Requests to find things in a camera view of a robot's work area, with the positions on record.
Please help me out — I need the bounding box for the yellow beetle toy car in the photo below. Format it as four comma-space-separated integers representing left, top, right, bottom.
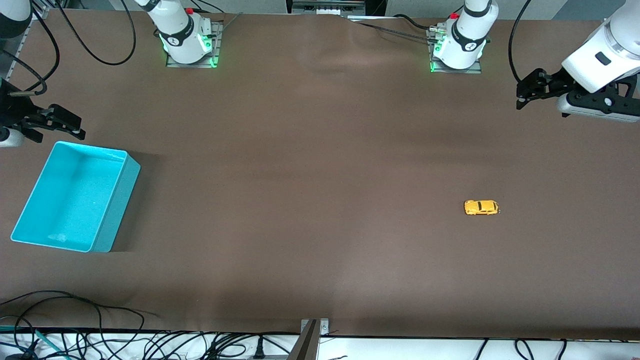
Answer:
464, 199, 501, 216

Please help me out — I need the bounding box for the teal plastic storage bin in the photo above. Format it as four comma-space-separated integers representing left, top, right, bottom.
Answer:
10, 141, 141, 253

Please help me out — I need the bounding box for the grey power strip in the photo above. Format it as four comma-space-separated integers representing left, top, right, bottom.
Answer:
289, 0, 367, 17

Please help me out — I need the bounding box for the brown table cover sheet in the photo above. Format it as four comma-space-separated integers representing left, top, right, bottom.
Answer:
0, 10, 640, 341

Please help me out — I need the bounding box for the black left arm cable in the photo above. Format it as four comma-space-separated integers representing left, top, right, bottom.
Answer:
508, 0, 534, 84

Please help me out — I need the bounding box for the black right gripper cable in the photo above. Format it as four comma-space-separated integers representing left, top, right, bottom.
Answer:
0, 0, 61, 97

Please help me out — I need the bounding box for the black right arm loop cable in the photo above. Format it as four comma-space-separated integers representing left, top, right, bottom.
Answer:
54, 0, 137, 66

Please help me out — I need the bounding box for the aluminium frame rail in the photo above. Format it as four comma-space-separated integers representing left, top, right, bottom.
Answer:
0, 7, 51, 83

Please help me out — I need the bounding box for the grey left arm base plate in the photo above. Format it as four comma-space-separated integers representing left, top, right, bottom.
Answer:
429, 27, 484, 75

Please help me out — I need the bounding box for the black base cable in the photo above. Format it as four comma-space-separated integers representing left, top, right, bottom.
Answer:
394, 14, 441, 32

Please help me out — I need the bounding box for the grey thin cable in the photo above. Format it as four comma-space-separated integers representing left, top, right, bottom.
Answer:
350, 19, 441, 43

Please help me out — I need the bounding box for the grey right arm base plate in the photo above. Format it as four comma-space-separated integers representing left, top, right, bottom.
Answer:
166, 20, 222, 69

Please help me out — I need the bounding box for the teal cable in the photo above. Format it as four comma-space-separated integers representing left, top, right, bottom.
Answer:
0, 325, 71, 360

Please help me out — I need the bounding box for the black cable tangle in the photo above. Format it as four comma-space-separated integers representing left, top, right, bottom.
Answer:
0, 312, 301, 360

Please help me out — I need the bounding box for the grey metal camera mount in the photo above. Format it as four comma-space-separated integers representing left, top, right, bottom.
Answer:
287, 318, 331, 360

